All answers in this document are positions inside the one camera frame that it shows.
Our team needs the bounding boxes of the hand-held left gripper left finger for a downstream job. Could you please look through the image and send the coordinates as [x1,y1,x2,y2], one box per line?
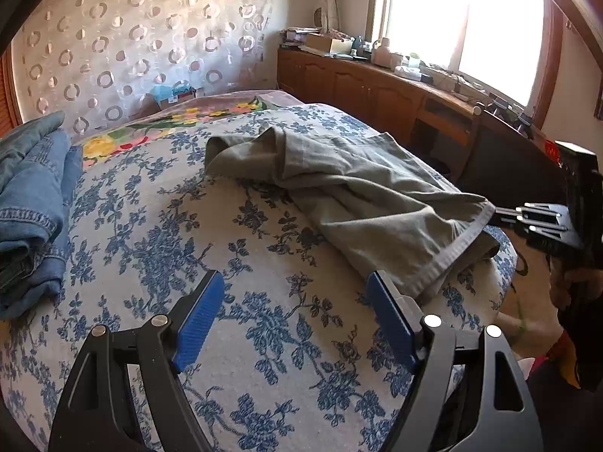
[47,270,225,452]

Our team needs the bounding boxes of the blue tissue box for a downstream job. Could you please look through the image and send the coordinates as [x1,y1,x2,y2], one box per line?
[152,82,204,109]

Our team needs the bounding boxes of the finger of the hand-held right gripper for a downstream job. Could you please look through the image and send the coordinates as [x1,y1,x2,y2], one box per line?
[490,202,571,247]

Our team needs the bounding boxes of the white bottle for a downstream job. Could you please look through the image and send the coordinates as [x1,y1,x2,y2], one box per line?
[372,38,392,67]

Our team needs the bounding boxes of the folded blue jeans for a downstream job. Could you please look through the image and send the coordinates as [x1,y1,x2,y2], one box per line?
[0,111,83,321]

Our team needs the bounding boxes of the grey-green pants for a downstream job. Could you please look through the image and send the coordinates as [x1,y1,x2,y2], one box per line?
[206,125,501,304]

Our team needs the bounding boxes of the person's right hand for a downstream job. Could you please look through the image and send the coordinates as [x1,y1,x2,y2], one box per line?
[549,264,573,314]

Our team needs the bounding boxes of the window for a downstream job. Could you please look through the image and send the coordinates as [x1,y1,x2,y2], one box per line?
[372,0,563,118]

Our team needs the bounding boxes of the dark panel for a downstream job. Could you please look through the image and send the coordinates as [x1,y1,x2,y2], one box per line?
[457,108,566,212]

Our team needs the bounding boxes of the colourful flower blanket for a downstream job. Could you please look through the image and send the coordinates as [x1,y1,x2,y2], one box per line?
[70,89,302,168]

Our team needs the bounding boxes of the blue floral bedsheet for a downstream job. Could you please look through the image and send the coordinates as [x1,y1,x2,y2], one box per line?
[0,102,519,452]

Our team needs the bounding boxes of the pile of papers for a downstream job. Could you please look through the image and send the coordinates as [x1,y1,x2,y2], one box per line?
[280,28,326,50]

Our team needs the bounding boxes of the person's printed dark clothing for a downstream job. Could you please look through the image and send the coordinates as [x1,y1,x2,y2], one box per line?
[523,330,603,452]

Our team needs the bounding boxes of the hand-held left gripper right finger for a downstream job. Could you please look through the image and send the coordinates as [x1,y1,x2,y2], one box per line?
[366,270,545,452]

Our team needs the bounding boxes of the wooden wardrobe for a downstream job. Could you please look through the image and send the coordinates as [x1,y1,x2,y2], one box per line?
[0,49,22,139]

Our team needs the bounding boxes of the cardboard box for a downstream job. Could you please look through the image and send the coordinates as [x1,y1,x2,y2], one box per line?
[306,33,354,55]

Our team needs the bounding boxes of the circle pattern curtain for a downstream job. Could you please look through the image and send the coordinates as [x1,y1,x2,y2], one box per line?
[12,0,279,135]

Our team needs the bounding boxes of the wooden cabinet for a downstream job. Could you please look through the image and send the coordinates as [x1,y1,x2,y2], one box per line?
[277,46,486,184]

